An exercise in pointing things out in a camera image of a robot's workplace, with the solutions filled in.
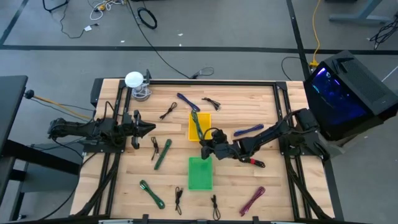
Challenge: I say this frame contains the green braided USB cable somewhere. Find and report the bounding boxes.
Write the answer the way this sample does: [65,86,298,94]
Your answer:
[153,138,173,171]
[190,110,205,141]
[139,179,166,210]

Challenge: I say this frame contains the white tangled floor cords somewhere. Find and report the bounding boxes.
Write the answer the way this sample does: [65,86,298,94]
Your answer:
[89,0,127,21]

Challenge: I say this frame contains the purple braided USB cable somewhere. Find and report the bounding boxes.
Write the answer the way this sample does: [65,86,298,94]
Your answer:
[238,185,267,218]

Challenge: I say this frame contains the black coiled floor cable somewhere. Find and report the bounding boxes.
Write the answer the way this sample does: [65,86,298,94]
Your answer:
[136,6,158,30]

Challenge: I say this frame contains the grey desk leg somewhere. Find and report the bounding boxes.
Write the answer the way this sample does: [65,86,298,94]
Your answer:
[328,0,394,26]

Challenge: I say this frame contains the yellow extension cord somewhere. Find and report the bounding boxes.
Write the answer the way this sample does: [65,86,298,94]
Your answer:
[309,0,324,68]

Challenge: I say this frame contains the black USB cable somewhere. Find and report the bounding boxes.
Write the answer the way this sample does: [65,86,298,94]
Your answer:
[201,96,222,112]
[150,136,160,162]
[210,194,221,222]
[159,101,178,121]
[174,185,184,216]

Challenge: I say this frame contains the green slotted plastic basket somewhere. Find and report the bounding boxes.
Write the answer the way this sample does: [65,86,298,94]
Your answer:
[187,156,214,191]

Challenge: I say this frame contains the black cable with white adapter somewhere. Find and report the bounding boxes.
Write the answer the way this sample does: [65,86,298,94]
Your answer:
[58,2,100,40]

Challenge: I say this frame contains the black cable with red tie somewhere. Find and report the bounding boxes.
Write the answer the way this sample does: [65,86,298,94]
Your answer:
[241,157,267,169]

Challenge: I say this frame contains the blue braided USB cable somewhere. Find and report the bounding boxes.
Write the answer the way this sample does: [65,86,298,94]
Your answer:
[176,92,201,113]
[233,123,265,138]

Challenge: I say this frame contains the yellow plastic bin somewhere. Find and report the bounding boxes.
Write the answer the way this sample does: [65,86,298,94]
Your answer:
[188,112,212,142]

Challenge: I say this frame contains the tan rod with black knob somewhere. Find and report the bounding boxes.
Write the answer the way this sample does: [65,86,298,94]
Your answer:
[24,89,94,121]

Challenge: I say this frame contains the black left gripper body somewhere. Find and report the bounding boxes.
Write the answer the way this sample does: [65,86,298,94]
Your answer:
[123,110,143,150]

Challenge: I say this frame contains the black floor stand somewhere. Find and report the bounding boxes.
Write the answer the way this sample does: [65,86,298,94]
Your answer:
[42,0,70,13]

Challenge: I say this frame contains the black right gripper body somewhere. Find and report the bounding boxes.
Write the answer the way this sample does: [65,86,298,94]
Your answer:
[200,129,233,161]

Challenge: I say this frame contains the long black floor cable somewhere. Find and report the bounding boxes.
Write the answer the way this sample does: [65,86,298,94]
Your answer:
[126,0,215,80]

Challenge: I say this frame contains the black desk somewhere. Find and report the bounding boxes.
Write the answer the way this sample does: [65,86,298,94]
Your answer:
[0,74,81,222]

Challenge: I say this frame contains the black floor cable bundle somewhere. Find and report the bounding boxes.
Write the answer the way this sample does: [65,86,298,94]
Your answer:
[366,17,398,50]

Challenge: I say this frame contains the black aluminium table frame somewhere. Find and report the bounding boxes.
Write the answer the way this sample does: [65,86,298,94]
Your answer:
[70,77,346,224]

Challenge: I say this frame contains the black computer tower blue light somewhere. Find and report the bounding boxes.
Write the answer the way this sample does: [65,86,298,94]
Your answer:
[303,50,398,142]

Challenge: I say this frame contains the thin black looped floor cable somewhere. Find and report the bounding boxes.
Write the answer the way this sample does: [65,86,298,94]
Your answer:
[280,55,312,82]

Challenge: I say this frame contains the white dome table lamp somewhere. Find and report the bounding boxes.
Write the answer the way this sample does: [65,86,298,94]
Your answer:
[124,70,153,102]

